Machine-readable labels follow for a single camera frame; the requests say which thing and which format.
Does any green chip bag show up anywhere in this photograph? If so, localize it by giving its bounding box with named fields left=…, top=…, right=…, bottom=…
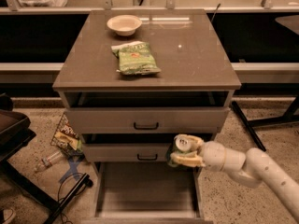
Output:
left=111, top=41, right=161, bottom=76

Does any white paper bowl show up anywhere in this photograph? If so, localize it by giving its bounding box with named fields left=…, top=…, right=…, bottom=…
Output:
left=107, top=15, right=142, bottom=36

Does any black stand leg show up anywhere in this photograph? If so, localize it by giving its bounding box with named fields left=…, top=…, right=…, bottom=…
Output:
left=231, top=96, right=299, bottom=151

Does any clear plastic bottle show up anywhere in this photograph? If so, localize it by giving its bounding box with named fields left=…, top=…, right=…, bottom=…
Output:
left=35, top=150, right=64, bottom=173

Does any black floor cable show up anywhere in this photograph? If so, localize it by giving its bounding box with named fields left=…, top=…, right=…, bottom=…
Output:
left=56, top=172, right=89, bottom=224

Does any top drawer with handle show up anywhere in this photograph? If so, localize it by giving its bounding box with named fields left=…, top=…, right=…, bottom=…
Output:
left=65, top=107, right=229, bottom=134

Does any black chair base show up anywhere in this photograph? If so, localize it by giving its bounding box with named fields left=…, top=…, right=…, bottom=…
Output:
left=0, top=98, right=94, bottom=224

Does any shoe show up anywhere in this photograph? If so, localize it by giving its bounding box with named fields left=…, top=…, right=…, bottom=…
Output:
left=0, top=208, right=16, bottom=224

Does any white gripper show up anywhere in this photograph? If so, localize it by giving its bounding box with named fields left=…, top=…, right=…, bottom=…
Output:
left=170, top=134, right=226, bottom=172

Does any grey drawer cabinet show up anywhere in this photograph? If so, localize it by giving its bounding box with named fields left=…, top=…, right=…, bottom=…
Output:
left=54, top=9, right=240, bottom=224

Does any red snack bag on floor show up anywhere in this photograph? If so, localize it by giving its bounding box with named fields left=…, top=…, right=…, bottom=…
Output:
left=50, top=115, right=83, bottom=157

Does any middle drawer with handle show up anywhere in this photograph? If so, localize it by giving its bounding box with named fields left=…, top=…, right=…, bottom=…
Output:
left=82, top=143, right=170, bottom=162

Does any green soda can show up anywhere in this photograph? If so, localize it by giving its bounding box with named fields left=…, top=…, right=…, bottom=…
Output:
left=165, top=134, right=192, bottom=167

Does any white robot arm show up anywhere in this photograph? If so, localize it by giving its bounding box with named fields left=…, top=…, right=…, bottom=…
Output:
left=166, top=134, right=299, bottom=221

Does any drawer with handle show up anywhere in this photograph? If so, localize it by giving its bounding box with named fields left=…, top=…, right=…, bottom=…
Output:
left=82, top=143, right=170, bottom=162
left=65, top=107, right=229, bottom=134

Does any open bottom drawer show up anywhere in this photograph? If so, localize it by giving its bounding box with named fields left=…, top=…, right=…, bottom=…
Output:
left=82, top=161, right=213, bottom=224

